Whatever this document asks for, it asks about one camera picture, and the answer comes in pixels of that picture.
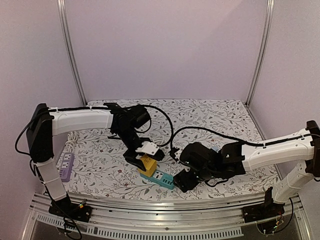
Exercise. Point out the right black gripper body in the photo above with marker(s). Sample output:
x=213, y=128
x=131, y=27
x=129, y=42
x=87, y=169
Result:
x=184, y=182

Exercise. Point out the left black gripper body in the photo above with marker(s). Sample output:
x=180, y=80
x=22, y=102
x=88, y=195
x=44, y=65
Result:
x=132, y=157

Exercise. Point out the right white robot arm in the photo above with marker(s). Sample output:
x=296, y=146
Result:
x=240, y=156

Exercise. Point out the yellow cube socket adapter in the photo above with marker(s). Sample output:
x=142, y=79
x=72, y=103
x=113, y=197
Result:
x=145, y=157

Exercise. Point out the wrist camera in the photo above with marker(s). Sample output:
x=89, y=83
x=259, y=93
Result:
x=152, y=150
x=175, y=154

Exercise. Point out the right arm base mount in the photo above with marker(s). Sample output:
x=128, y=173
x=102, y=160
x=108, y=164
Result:
x=264, y=210

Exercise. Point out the right aluminium post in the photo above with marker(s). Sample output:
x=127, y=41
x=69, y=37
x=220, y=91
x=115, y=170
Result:
x=262, y=51

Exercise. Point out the light blue plug adapter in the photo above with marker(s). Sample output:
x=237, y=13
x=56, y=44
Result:
x=215, y=149

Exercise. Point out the teal power strip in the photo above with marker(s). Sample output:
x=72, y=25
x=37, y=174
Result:
x=160, y=178

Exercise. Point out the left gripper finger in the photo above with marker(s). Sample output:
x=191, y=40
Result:
x=136, y=162
x=150, y=166

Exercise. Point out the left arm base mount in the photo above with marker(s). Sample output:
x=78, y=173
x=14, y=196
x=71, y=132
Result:
x=74, y=210

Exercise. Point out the aluminium front rail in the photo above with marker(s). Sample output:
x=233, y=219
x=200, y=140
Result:
x=204, y=219

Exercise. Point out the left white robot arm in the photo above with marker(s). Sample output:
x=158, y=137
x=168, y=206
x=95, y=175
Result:
x=47, y=122

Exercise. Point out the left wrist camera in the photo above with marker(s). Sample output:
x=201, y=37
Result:
x=152, y=150

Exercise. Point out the aluminium post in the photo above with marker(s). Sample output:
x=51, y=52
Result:
x=262, y=51
x=61, y=6

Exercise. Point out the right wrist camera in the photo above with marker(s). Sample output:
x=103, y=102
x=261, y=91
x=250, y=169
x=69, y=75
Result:
x=175, y=154

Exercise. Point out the purple power strip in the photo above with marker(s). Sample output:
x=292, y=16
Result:
x=66, y=167

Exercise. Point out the left aluminium post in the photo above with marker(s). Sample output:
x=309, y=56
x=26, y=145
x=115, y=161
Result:
x=61, y=6

